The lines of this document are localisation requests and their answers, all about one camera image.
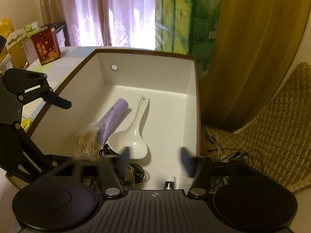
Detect green tissue multipack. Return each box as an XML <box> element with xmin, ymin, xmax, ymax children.
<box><xmin>154</xmin><ymin>0</ymin><xmax>223</xmax><ymax>78</ymax></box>

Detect bundle of toothpicks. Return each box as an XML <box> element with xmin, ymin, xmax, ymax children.
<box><xmin>76</xmin><ymin>124</ymin><xmax>103</xmax><ymax>159</ymax></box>

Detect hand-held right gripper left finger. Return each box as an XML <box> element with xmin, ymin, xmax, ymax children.
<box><xmin>49</xmin><ymin>147</ymin><xmax>132</xmax><ymax>198</ymax></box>

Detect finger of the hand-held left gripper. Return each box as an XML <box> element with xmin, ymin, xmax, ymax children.
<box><xmin>17</xmin><ymin>71</ymin><xmax>72</xmax><ymax>110</ymax></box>
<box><xmin>13</xmin><ymin>123</ymin><xmax>73</xmax><ymax>183</ymax></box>

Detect lavender paper bag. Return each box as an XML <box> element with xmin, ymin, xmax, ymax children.
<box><xmin>21</xmin><ymin>39</ymin><xmax>40</xmax><ymax>64</ymax></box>

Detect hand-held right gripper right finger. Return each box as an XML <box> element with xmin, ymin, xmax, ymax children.
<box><xmin>178</xmin><ymin>146</ymin><xmax>261</xmax><ymax>198</ymax></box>

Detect red gift box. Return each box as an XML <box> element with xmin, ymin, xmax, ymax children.
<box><xmin>31</xmin><ymin>28</ymin><xmax>61</xmax><ymax>66</ymax></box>

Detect tangled cables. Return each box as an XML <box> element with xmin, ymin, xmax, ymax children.
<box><xmin>201</xmin><ymin>125</ymin><xmax>269</xmax><ymax>175</ymax></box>

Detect yellow snack packet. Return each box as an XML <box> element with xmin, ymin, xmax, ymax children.
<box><xmin>21</xmin><ymin>117</ymin><xmax>32</xmax><ymax>132</ymax></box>

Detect yellow plastic bag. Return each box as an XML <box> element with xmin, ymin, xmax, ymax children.
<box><xmin>0</xmin><ymin>18</ymin><xmax>15</xmax><ymax>40</ymax></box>

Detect quilted tan chair cover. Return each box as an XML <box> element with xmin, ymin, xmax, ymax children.
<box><xmin>202</xmin><ymin>61</ymin><xmax>311</xmax><ymax>193</ymax></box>

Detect sheer lilac curtain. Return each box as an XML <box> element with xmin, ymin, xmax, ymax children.
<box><xmin>55</xmin><ymin>0</ymin><xmax>195</xmax><ymax>51</ymax></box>

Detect green tissue box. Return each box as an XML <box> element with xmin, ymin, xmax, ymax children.
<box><xmin>24</xmin><ymin>21</ymin><xmax>41</xmax><ymax>37</ymax></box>

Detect black earphone cable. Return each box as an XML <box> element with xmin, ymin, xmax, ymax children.
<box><xmin>125</xmin><ymin>163</ymin><xmax>150</xmax><ymax>183</ymax></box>

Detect tan patterned curtain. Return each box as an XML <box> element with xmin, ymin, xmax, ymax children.
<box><xmin>38</xmin><ymin>0</ymin><xmax>67</xmax><ymax>27</ymax></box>

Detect white plastic rice spoon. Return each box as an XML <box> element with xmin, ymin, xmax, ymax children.
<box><xmin>108</xmin><ymin>96</ymin><xmax>151</xmax><ymax>160</ymax></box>

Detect yellow cardboard box white handle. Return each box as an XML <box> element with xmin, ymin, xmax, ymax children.
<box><xmin>4</xmin><ymin>28</ymin><xmax>28</xmax><ymax>69</ymax></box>

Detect brown storage box white inside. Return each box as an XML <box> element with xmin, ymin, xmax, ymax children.
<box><xmin>5</xmin><ymin>49</ymin><xmax>203</xmax><ymax>192</ymax></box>

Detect lilac tube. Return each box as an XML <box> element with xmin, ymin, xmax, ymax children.
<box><xmin>97</xmin><ymin>98</ymin><xmax>130</xmax><ymax>144</ymax></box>

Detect small black white-capped tube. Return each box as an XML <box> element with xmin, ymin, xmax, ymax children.
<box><xmin>164</xmin><ymin>174</ymin><xmax>176</xmax><ymax>190</ymax></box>

